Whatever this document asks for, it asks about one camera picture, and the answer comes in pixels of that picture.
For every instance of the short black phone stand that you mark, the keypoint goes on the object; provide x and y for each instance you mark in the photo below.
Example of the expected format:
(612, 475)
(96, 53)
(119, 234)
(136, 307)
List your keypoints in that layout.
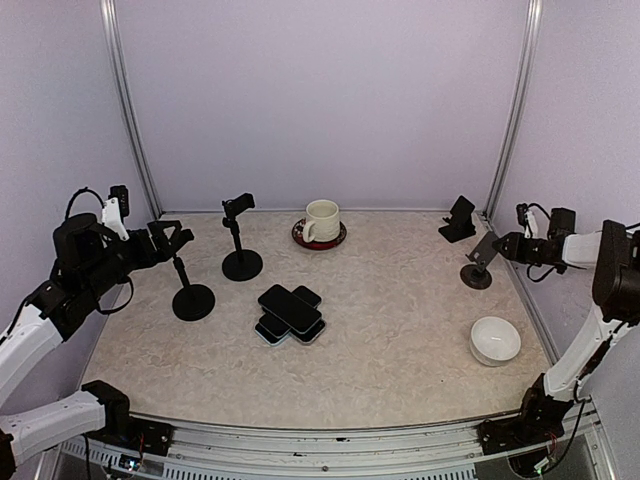
(193, 302)

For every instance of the black plate phone stand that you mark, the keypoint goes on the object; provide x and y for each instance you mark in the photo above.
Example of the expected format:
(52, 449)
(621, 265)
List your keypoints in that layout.
(476, 274)

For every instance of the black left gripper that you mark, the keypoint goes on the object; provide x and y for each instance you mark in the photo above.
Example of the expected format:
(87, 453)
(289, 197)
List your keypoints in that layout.
(161, 247)

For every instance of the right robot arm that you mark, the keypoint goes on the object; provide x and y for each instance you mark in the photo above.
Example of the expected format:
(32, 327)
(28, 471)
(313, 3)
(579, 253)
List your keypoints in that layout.
(380, 333)

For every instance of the white ceramic mug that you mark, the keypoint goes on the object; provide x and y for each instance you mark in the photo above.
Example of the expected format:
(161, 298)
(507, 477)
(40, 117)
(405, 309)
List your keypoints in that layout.
(322, 221)

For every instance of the white bowl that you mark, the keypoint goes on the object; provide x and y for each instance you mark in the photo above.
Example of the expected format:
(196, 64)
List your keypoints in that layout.
(494, 341)

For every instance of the black phone crossing stack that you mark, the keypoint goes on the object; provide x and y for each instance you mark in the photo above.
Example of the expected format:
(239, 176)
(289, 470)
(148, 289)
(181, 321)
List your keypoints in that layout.
(308, 296)

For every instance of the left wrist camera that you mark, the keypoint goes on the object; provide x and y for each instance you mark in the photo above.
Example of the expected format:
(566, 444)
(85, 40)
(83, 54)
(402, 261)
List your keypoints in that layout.
(115, 209)

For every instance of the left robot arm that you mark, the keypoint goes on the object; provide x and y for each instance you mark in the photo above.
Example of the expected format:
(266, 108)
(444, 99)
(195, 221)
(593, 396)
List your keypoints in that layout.
(42, 401)

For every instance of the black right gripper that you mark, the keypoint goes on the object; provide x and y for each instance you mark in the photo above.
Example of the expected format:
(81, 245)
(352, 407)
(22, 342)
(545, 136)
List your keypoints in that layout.
(515, 250)

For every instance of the tall black clamp phone stand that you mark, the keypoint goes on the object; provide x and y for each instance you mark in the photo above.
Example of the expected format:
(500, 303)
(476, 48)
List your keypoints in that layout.
(241, 264)

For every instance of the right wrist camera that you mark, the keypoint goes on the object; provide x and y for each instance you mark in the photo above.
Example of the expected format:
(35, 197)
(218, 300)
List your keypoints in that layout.
(526, 219)

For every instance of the black folding phone stand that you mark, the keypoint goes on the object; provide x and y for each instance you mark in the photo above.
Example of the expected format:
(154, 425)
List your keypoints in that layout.
(459, 224)

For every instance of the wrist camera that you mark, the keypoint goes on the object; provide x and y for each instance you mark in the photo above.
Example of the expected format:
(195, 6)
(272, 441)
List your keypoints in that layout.
(526, 219)
(115, 209)

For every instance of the light blue bottom phone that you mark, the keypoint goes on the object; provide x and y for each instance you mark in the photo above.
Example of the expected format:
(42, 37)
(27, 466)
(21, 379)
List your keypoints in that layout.
(270, 338)

